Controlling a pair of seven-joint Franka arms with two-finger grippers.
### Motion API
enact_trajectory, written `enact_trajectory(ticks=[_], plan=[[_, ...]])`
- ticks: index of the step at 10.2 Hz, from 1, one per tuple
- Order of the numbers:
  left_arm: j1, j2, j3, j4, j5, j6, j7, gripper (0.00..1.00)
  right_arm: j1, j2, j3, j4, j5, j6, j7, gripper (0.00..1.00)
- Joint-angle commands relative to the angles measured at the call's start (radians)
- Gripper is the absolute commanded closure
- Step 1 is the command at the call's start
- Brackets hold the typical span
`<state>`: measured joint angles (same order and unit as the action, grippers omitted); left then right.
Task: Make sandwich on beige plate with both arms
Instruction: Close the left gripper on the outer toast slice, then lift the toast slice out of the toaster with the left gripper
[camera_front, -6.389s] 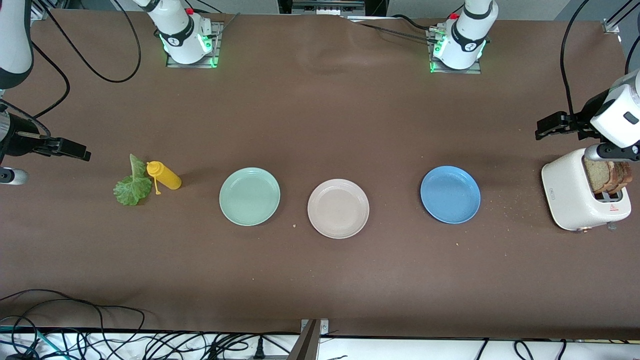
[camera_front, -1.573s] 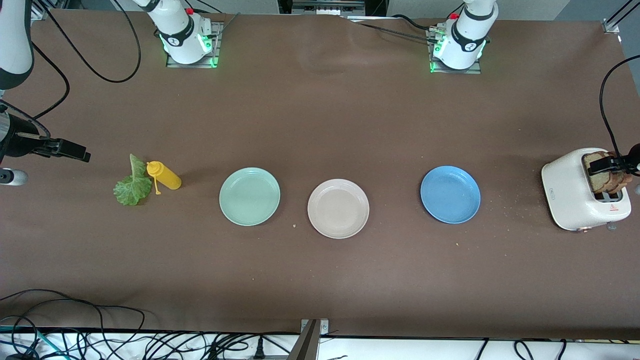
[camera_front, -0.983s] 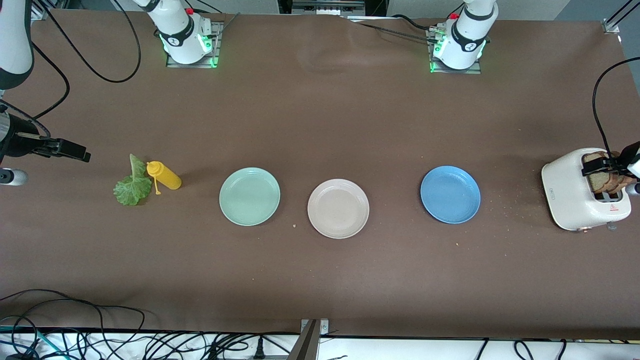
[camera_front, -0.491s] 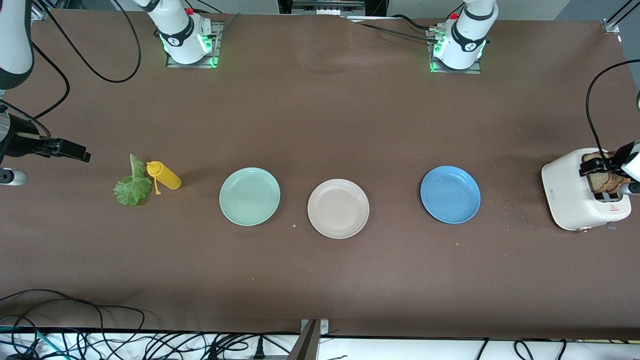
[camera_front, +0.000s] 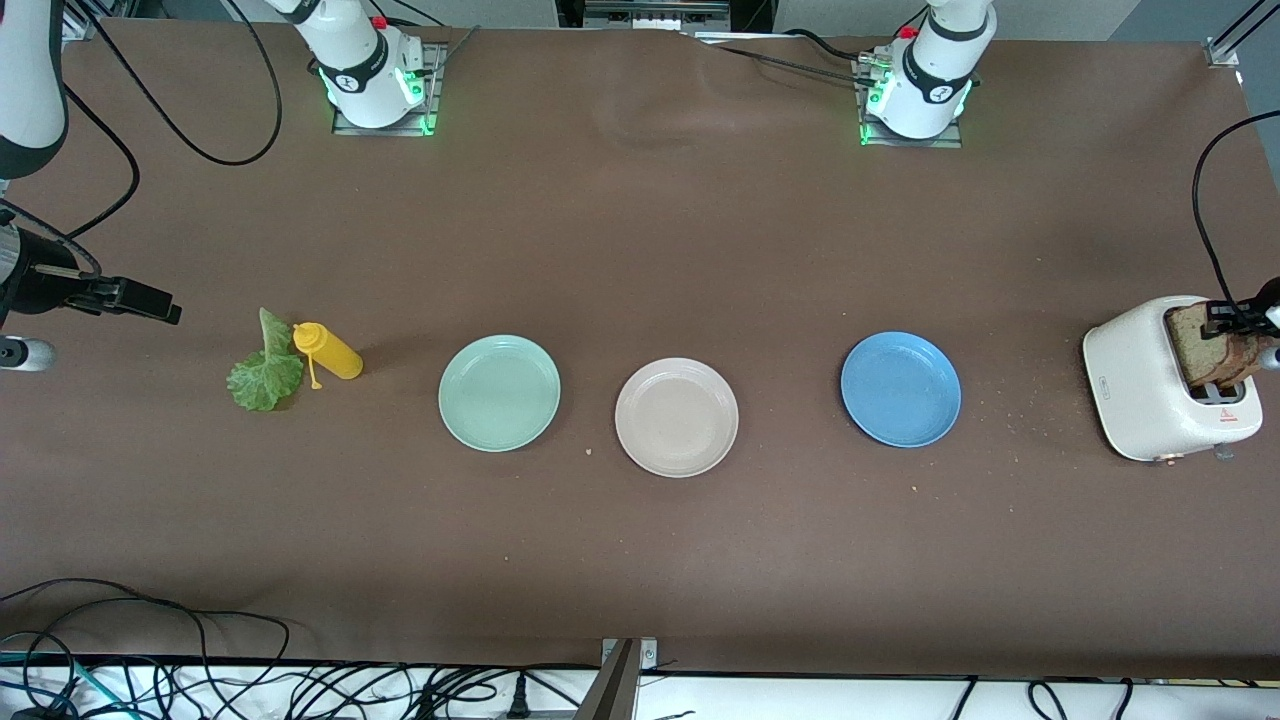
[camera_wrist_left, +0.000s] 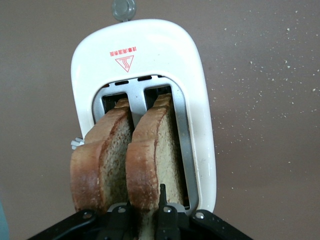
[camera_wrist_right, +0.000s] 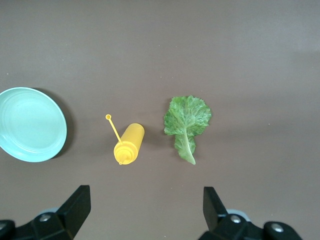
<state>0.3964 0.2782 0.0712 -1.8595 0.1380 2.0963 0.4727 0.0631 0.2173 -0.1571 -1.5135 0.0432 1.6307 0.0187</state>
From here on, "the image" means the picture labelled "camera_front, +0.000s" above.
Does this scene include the blue plate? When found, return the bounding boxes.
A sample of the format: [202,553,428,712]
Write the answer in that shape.
[840,331,963,449]

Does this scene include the brown bread slice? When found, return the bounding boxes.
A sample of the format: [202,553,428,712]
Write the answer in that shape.
[1165,303,1241,389]
[1228,335,1264,387]

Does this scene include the black base power cable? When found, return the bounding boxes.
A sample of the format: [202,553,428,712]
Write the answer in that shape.
[690,28,886,91]

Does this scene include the yellow squeeze bottle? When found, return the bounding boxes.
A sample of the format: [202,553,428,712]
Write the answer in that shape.
[293,322,364,390]

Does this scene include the thin grey cable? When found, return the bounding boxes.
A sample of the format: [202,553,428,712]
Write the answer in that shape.
[405,25,483,101]

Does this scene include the aluminium profile bracket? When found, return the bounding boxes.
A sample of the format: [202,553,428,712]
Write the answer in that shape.
[575,637,661,720]

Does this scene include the long black looped cable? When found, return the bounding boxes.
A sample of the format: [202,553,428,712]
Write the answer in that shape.
[0,578,293,666]

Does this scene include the beige plate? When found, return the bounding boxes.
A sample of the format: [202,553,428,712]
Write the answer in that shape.
[614,357,740,479]

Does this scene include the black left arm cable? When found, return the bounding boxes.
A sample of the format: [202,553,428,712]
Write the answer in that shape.
[1192,110,1280,301]

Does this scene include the mint green plate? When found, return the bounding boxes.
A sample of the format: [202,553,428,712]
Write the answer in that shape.
[438,334,562,453]

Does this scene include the white toaster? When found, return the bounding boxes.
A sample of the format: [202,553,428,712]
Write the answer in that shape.
[1083,296,1264,464]

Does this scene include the tangled black cable bundle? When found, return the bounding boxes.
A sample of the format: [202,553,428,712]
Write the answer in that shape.
[100,660,601,720]

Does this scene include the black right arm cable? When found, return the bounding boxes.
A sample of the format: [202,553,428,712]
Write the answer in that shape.
[55,0,284,241]

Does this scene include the green lettuce leaf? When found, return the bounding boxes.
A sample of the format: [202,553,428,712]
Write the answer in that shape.
[227,307,305,412]

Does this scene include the teal cable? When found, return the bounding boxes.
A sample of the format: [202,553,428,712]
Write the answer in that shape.
[0,650,111,720]

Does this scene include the aluminium profile strut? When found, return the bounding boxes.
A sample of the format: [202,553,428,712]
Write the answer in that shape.
[1215,0,1280,49]

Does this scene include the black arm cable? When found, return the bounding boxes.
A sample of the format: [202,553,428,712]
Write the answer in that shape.
[1192,110,1280,301]
[55,0,284,241]

